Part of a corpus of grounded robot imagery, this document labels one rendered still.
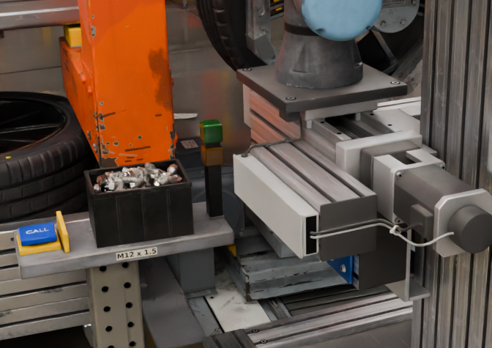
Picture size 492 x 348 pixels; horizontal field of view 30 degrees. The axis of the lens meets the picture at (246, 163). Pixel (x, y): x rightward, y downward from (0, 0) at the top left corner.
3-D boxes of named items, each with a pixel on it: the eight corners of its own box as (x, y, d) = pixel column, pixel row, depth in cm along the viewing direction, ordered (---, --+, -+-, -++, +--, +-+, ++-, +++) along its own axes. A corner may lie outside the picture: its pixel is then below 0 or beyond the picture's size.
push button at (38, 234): (53, 231, 188) (53, 221, 187) (58, 245, 182) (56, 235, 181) (19, 237, 186) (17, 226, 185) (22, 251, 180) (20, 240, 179)
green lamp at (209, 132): (218, 136, 190) (217, 118, 189) (223, 142, 187) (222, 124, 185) (199, 138, 189) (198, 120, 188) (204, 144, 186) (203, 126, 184)
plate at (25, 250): (56, 232, 189) (56, 228, 189) (61, 249, 182) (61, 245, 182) (17, 239, 187) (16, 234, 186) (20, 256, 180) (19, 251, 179)
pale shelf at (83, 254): (212, 212, 203) (211, 199, 202) (234, 244, 188) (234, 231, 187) (14, 243, 192) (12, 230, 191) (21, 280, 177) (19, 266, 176)
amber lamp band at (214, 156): (219, 158, 192) (218, 141, 191) (224, 165, 189) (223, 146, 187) (200, 161, 191) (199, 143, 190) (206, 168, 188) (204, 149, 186)
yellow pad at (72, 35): (113, 32, 255) (111, 15, 253) (121, 43, 243) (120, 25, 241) (63, 37, 251) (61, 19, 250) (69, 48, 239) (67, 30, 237)
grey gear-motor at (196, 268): (208, 228, 275) (203, 117, 262) (251, 293, 238) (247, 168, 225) (148, 238, 270) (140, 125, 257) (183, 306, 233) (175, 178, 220)
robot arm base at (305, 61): (378, 81, 154) (380, 23, 151) (296, 93, 149) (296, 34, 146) (338, 60, 168) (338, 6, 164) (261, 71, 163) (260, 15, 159)
